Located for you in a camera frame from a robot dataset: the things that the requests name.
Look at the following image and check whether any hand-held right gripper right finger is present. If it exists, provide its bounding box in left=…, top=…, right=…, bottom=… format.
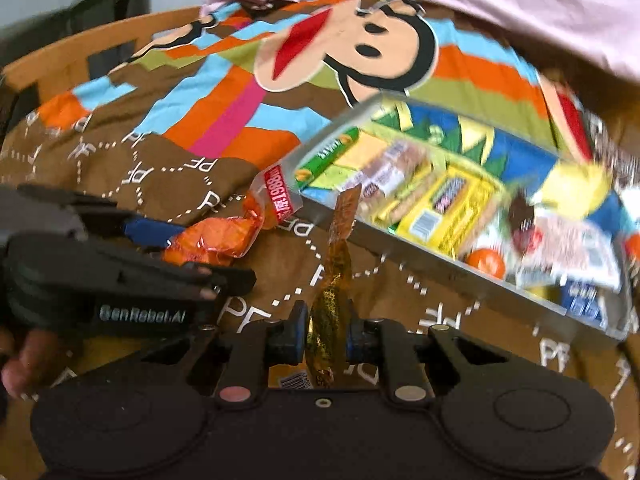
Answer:
left=347, top=310, right=516, bottom=407

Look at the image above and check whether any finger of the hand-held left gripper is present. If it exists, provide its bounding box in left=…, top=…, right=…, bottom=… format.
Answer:
left=17, top=185, right=187, bottom=251
left=120, top=260, right=257, bottom=302

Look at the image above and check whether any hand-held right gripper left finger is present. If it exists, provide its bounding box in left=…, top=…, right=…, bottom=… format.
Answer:
left=145, top=301, right=308, bottom=408

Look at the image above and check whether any orange foil snack packet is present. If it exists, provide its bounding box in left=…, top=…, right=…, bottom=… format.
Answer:
left=162, top=210, right=264, bottom=267

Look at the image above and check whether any gold foil snack packet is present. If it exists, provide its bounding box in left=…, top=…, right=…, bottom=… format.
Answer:
left=277, top=182, right=363, bottom=391

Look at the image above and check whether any tangerine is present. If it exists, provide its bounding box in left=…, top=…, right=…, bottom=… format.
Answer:
left=467, top=247, right=507, bottom=279

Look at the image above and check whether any yellow biscuit packet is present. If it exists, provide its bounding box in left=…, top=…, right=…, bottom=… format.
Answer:
left=395, top=170, right=501, bottom=257

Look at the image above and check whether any green snack packet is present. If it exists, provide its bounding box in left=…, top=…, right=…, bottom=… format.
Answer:
left=295, top=127, right=362, bottom=186

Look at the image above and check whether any clear oat bar packet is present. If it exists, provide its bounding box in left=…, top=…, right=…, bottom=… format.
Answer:
left=360, top=142, right=432, bottom=211

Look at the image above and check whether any clear wrapper with dark candy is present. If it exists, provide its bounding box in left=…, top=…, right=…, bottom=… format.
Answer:
left=507, top=195, right=544, bottom=256

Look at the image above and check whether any rice cracker packet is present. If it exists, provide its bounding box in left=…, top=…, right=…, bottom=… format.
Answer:
left=520, top=210, right=621, bottom=291

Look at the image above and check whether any blue white snack packet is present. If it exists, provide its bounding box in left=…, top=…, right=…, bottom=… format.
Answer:
left=560, top=280, right=612, bottom=331

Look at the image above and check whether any metal tray with dinosaur drawing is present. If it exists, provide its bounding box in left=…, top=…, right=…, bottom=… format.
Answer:
left=287, top=92, right=633, bottom=343

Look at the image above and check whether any person's left hand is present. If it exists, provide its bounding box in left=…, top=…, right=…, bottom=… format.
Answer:
left=0, top=332, right=78, bottom=402

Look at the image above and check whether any cartoon monkey printed blanket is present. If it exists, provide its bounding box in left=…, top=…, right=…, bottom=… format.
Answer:
left=0, top=0, right=640, bottom=480

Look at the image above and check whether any dark framed window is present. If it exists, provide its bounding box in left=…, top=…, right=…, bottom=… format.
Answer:
left=0, top=0, right=151, bottom=56

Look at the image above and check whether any wooden bed frame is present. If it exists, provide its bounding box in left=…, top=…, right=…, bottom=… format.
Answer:
left=0, top=5, right=211, bottom=111

